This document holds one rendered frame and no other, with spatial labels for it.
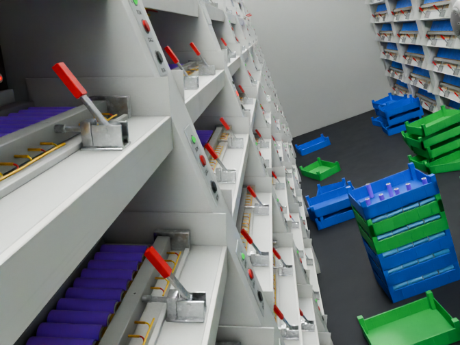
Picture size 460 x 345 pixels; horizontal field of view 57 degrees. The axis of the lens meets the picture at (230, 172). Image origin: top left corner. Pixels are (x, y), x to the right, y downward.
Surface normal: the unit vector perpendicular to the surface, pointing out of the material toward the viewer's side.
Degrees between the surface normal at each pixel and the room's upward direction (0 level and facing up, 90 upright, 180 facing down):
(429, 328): 0
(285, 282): 20
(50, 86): 90
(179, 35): 90
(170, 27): 90
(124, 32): 90
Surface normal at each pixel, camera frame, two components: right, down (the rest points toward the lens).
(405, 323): -0.37, -0.89
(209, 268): -0.02, -0.95
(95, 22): -0.09, 0.32
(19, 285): 1.00, 0.01
